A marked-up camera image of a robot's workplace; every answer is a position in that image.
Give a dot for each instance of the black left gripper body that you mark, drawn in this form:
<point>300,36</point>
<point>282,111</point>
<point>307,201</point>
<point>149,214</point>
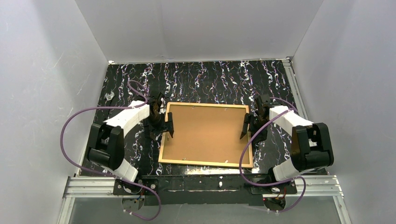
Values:
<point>161,126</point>

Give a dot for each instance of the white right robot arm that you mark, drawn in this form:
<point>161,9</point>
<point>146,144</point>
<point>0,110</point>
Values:
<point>311,146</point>

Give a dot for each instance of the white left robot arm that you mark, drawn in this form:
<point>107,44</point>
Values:
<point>105,146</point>

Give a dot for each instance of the aluminium rail frame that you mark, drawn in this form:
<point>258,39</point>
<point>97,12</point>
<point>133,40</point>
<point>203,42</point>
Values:
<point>103,187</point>

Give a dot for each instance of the brown backing board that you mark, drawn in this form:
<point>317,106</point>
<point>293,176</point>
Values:
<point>207,136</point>

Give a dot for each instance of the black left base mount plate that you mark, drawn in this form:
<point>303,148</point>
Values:
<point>122,188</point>

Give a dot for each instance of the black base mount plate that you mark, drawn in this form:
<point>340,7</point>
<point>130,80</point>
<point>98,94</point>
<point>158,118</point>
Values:
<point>122,188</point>
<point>288,187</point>

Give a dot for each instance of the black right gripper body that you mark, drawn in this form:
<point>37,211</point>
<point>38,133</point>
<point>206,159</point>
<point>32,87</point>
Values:
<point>253,124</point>

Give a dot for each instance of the small silver clip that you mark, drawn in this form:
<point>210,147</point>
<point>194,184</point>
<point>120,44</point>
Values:
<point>109,96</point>

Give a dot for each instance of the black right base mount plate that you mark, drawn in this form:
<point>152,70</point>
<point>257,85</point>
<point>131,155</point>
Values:
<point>288,187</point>

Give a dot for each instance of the green picture frame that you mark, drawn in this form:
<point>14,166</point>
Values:
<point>161,154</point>

